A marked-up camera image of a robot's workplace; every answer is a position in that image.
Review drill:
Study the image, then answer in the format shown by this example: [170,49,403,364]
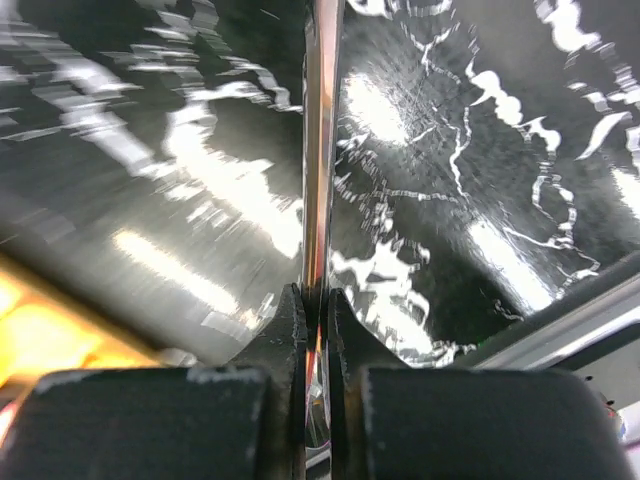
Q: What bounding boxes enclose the metal tongs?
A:
[300,0,345,450]

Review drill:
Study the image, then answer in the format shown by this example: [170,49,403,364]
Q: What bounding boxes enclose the yellow plastic tray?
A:
[0,252,166,391]

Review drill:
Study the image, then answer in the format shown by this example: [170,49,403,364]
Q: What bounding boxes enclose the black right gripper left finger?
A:
[1,284,307,479]

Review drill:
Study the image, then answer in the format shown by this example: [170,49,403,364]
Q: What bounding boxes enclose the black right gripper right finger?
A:
[327,289,634,479]

